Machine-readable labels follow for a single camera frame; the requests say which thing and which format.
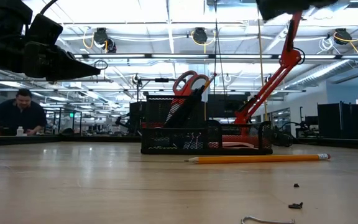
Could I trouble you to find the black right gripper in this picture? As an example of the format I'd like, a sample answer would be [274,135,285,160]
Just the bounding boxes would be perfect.
[255,0,338,22]

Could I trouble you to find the yellow hanging cable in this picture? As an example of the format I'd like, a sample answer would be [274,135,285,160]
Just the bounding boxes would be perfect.
[255,18,269,122]

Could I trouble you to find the orange-yellow wooden pencil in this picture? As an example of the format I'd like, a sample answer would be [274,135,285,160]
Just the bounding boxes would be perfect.
[184,152,331,166]
[202,73,218,94]

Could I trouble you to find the person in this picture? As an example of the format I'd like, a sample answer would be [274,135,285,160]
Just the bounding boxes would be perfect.
[0,88,48,137]

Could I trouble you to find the dark blue room divider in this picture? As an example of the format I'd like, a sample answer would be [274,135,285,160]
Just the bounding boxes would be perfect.
[317,100,358,140]

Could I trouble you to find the black ceiling cable reel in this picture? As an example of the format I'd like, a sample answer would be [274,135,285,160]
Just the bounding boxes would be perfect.
[93,27,117,54]
[192,27,209,45]
[333,27,353,46]

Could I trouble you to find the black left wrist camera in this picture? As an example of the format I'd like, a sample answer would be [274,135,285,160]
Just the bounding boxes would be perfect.
[25,13,64,46]

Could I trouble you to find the red-handled scissors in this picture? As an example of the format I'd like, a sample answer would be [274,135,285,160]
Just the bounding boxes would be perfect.
[165,70,210,125]

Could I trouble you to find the red box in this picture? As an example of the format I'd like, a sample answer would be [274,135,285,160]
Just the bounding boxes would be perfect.
[141,122,165,129]

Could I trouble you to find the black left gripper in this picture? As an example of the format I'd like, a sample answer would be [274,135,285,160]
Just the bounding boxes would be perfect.
[23,42,101,82]

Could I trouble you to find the black lamp cord with switch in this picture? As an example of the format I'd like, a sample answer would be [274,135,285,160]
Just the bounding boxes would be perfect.
[272,128,294,147]

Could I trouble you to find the black pen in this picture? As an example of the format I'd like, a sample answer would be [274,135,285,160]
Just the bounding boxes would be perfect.
[166,85,206,125]
[163,93,203,129]

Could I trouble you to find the black mesh desk organizer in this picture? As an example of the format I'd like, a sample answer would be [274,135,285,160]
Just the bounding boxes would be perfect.
[140,95,273,156]

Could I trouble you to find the red desk lamp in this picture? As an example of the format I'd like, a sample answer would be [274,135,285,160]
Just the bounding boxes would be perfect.
[218,11,303,147]

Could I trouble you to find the black aluminium table frame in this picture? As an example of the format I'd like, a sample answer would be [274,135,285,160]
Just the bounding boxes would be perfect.
[0,134,358,151]

